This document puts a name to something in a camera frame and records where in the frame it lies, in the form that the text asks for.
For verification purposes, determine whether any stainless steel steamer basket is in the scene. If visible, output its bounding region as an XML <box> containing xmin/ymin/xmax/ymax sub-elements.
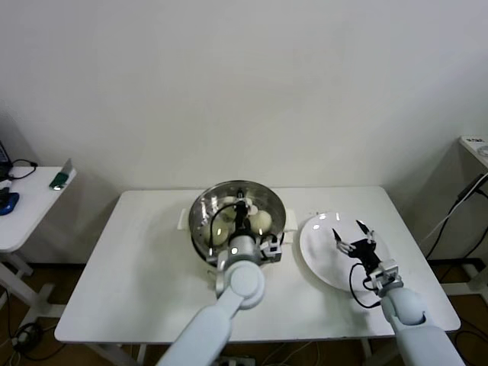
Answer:
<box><xmin>189</xmin><ymin>181</ymin><xmax>287</xmax><ymax>268</ymax></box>

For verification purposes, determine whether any grey floor plug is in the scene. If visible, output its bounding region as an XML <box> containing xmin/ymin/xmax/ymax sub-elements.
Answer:
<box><xmin>11</xmin><ymin>323</ymin><xmax>43</xmax><ymax>354</ymax></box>

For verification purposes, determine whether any white shelf table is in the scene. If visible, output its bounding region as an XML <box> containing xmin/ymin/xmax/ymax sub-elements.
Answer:
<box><xmin>444</xmin><ymin>136</ymin><xmax>488</xmax><ymax>297</ymax></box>

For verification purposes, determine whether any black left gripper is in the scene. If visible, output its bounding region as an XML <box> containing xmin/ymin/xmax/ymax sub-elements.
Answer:
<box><xmin>232</xmin><ymin>188</ymin><xmax>252</xmax><ymax>238</ymax></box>

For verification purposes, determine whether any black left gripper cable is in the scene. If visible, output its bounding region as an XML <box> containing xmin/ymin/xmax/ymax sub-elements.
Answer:
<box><xmin>207</xmin><ymin>205</ymin><xmax>238</xmax><ymax>264</ymax></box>

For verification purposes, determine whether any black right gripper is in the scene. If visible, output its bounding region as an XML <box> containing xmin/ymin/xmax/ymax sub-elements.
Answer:
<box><xmin>331</xmin><ymin>219</ymin><xmax>383</xmax><ymax>275</ymax></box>

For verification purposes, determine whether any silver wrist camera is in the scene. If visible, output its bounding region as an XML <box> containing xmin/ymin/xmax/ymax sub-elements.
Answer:
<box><xmin>365</xmin><ymin>258</ymin><xmax>403</xmax><ymax>294</ymax></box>
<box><xmin>261</xmin><ymin>236</ymin><xmax>284</xmax><ymax>264</ymax></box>

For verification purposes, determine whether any white power cable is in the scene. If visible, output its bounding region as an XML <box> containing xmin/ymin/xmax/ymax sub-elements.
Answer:
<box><xmin>419</xmin><ymin>178</ymin><xmax>482</xmax><ymax>245</ymax></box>

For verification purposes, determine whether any blue small device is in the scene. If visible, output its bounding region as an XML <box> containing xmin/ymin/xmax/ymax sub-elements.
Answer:
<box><xmin>0</xmin><ymin>192</ymin><xmax>20</xmax><ymax>217</ymax></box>

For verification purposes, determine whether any white power strip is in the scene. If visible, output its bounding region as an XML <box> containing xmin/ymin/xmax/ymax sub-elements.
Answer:
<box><xmin>220</xmin><ymin>354</ymin><xmax>256</xmax><ymax>366</ymax></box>

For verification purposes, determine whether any cream electric cooking pot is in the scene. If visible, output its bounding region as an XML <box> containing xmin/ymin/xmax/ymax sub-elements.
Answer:
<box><xmin>177</xmin><ymin>208</ymin><xmax>298</xmax><ymax>283</ymax></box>

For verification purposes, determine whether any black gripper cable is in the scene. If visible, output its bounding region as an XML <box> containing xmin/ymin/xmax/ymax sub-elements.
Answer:
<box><xmin>207</xmin><ymin>205</ymin><xmax>238</xmax><ymax>264</ymax></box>
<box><xmin>348</xmin><ymin>262</ymin><xmax>382</xmax><ymax>309</ymax></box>

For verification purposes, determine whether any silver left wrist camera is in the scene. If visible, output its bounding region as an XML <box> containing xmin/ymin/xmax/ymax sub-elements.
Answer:
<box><xmin>261</xmin><ymin>236</ymin><xmax>284</xmax><ymax>264</ymax></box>

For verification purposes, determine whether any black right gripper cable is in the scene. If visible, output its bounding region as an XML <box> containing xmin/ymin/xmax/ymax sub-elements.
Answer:
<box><xmin>348</xmin><ymin>262</ymin><xmax>382</xmax><ymax>309</ymax></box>

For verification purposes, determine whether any black cable with plug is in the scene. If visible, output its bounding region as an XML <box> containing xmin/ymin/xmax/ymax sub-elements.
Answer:
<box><xmin>7</xmin><ymin>159</ymin><xmax>38</xmax><ymax>182</ymax></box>

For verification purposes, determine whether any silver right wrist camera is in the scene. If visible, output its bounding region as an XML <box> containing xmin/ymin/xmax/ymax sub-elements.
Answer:
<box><xmin>365</xmin><ymin>258</ymin><xmax>403</xmax><ymax>294</ymax></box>

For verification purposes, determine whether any white side table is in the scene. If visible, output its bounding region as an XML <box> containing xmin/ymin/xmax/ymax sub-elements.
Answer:
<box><xmin>0</xmin><ymin>165</ymin><xmax>77</xmax><ymax>319</ymax></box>

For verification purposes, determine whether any white round plate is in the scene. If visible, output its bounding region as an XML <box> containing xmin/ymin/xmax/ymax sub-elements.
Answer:
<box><xmin>298</xmin><ymin>211</ymin><xmax>392</xmax><ymax>294</ymax></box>

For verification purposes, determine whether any black table foot bar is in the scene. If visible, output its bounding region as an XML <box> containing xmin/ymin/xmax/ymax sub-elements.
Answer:
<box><xmin>425</xmin><ymin>258</ymin><xmax>485</xmax><ymax>270</ymax></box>

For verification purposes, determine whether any white work table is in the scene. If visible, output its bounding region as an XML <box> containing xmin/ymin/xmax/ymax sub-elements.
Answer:
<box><xmin>53</xmin><ymin>185</ymin><xmax>461</xmax><ymax>366</ymax></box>

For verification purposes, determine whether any black power cable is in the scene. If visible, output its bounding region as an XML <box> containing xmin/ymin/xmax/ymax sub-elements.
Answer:
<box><xmin>425</xmin><ymin>174</ymin><xmax>488</xmax><ymax>260</ymax></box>

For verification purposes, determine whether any laptop with blue screen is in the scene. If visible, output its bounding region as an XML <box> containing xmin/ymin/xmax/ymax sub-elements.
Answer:
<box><xmin>0</xmin><ymin>140</ymin><xmax>11</xmax><ymax>180</ymax></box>

